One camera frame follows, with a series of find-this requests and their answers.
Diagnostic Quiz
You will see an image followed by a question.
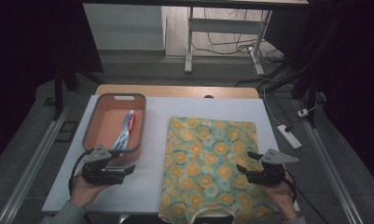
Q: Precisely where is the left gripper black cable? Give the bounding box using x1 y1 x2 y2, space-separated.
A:
67 149 94 197

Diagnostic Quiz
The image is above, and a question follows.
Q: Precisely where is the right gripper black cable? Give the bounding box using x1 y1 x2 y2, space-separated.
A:
284 169 332 224

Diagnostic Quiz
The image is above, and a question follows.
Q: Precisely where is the black floor plate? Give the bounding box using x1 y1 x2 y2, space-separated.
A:
54 120 79 144

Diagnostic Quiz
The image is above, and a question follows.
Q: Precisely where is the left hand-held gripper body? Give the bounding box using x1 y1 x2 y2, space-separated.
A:
81 143 128 187

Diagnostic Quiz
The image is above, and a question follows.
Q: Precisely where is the white desk frame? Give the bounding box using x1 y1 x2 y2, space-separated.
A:
184 7 273 76

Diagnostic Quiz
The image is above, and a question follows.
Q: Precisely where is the person's left hand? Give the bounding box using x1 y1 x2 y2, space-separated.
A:
70 172 115 209

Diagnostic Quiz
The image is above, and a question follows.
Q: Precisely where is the white table board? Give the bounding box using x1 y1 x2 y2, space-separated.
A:
41 95 300 217

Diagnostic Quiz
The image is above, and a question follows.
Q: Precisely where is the white power strip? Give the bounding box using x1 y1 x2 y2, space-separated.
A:
276 124 302 150

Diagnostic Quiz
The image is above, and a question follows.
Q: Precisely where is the person's right hand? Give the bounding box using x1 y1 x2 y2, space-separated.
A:
262 172 298 219

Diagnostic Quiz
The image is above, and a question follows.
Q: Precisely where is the orange plastic basket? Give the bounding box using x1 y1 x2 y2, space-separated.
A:
81 92 147 163

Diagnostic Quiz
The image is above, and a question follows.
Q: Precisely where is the metal floor rail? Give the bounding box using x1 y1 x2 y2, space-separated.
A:
295 99 366 224
0 105 71 224

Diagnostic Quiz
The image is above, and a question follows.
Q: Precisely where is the toothpaste tube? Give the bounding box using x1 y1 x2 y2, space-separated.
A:
110 109 136 152

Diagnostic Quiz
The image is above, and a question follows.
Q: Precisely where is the wooden table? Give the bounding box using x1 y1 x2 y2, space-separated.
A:
94 84 260 100

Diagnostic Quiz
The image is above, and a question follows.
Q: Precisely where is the black stand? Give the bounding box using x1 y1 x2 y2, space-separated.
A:
52 62 107 121

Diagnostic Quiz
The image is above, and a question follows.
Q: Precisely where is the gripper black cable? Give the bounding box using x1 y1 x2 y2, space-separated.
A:
284 169 332 224
67 149 94 197

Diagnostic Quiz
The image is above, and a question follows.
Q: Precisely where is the white power cable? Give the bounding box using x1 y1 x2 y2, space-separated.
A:
253 62 284 127

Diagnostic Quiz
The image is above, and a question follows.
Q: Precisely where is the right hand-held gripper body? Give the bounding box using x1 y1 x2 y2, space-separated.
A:
245 147 299 188

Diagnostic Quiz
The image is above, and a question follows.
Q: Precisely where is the black power cable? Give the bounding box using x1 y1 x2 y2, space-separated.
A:
263 88 296 133

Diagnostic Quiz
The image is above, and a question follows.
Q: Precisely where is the orange-print cloth tote bag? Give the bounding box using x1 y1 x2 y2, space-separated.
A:
159 116 282 224

